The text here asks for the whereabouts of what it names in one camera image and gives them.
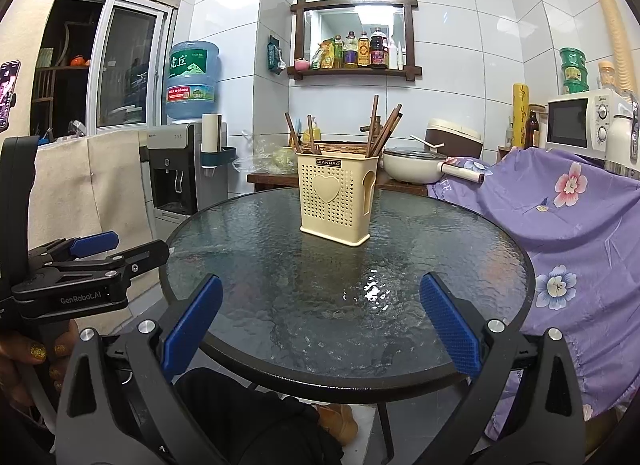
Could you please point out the white microwave oven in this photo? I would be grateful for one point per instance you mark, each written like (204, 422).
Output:
(575, 125)

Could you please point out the clear plastic bags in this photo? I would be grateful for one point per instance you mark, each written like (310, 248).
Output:
(270, 157)

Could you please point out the pink jar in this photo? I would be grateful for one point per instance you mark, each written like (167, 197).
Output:
(302, 65)

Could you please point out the person's left hand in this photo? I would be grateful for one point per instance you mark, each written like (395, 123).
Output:
(35, 360)

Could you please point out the yellow soap bottle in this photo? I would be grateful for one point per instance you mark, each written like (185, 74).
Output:
(312, 136)

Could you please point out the wooden side table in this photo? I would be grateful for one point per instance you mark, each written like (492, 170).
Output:
(270, 181)

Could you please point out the blue water jug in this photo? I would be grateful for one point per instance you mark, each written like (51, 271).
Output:
(192, 80)

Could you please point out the beige cloth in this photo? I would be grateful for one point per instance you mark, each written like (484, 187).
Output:
(90, 195)

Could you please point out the wooden framed wall shelf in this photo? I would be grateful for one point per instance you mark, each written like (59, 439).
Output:
(412, 35)

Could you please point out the smartphone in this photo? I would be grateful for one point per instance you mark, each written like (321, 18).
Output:
(9, 95)

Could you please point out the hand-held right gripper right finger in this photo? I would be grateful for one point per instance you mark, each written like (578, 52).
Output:
(450, 330)

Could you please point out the dark brown wooden chopstick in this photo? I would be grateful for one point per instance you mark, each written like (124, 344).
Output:
(389, 127)
(373, 125)

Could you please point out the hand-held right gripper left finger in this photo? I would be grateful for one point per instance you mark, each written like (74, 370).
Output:
(192, 327)

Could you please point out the woven basket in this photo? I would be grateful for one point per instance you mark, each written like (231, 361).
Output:
(345, 147)

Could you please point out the purple floral cloth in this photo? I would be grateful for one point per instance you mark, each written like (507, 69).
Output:
(575, 245)

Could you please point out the green hanging packet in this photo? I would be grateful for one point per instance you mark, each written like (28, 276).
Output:
(276, 55)

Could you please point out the person's dark trouser leg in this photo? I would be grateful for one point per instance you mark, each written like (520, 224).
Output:
(250, 420)

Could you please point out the beige perforated utensil holder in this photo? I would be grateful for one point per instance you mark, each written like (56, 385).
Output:
(330, 215)

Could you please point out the yellow roll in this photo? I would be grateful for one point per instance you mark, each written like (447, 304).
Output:
(521, 115)

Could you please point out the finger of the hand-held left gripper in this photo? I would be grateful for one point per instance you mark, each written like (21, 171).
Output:
(95, 243)
(135, 257)

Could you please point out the brown glass bottle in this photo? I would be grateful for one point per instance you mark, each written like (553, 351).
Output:
(532, 132)

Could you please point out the brown and white rice cooker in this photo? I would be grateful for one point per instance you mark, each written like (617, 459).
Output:
(457, 137)

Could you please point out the row of condiment bottles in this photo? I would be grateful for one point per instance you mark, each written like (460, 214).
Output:
(377, 50)

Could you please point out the brown slipper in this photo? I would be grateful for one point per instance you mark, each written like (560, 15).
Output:
(340, 422)

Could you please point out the white pan with glass lid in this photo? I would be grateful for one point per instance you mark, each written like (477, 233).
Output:
(415, 165)

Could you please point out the grey water dispenser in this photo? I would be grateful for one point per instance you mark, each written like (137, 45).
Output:
(170, 175)

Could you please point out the white and teal cup holder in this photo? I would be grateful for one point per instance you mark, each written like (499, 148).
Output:
(211, 135)

